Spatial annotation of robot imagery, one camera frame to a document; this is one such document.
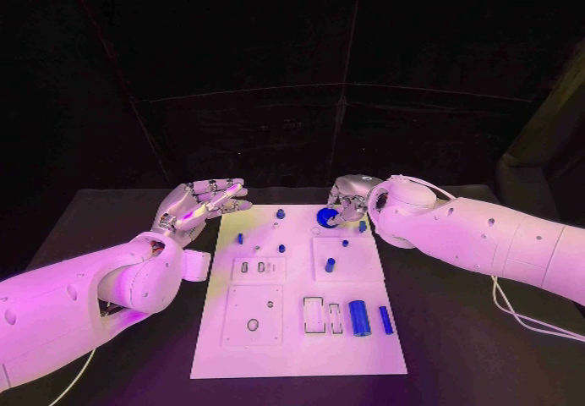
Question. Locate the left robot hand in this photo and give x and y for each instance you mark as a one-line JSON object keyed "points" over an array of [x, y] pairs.
{"points": [[192, 203]]}

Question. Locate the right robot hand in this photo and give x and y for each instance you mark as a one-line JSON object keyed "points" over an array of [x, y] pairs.
{"points": [[353, 193]]}

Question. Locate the blue gear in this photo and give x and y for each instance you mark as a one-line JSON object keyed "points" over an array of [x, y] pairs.
{"points": [[326, 216]]}

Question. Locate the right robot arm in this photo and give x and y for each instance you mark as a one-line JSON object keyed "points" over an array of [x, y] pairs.
{"points": [[476, 234]]}

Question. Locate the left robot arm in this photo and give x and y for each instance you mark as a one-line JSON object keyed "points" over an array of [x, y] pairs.
{"points": [[60, 304]]}

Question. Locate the white task board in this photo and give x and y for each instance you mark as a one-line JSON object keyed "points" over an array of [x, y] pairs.
{"points": [[299, 295]]}

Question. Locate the thick long blue cylinder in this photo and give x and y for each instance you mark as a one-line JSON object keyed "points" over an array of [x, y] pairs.
{"points": [[359, 318]]}

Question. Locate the thin long blue cylinder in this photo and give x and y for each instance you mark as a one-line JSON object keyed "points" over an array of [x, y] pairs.
{"points": [[385, 320]]}

